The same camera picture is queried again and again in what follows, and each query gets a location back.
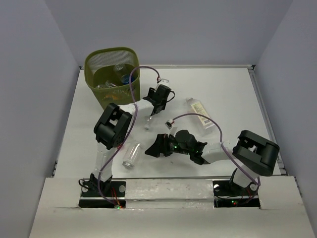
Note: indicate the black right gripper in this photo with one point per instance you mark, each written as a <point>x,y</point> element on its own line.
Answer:
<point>160,145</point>

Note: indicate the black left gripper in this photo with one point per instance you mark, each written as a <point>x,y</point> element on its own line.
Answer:
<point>151,91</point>

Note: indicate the green label plastic bottle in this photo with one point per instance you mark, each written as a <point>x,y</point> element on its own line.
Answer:
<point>148,122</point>

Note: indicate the clear bottle metal rim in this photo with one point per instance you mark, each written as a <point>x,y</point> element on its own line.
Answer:
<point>133,154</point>

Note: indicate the blue label water bottle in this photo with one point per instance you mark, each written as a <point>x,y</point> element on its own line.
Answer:
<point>122,71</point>

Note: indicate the orange juice bottle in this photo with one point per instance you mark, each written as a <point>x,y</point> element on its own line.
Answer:
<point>116,95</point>

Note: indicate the wide clear plastic jar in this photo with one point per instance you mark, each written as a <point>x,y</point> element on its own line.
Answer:
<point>106,85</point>

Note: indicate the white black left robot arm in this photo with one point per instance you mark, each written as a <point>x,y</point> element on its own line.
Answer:
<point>113,128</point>

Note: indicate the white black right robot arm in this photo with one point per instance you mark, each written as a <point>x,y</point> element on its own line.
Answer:
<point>257,155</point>

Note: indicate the olive green mesh bin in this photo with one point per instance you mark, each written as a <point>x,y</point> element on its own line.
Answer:
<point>98,68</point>

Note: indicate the white label square bottle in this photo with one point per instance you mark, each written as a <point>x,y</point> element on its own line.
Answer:
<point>203,125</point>

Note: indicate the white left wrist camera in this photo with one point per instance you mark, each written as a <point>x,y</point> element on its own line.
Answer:
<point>163,82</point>

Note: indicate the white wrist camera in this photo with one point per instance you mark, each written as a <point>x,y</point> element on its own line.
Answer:
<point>163,82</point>
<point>172,128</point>

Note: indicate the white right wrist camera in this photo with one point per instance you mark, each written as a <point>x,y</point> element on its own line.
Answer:
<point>172,128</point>

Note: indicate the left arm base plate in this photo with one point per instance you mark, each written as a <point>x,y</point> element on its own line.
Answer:
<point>113,195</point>

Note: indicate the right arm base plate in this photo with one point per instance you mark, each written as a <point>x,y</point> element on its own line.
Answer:
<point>229,195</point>

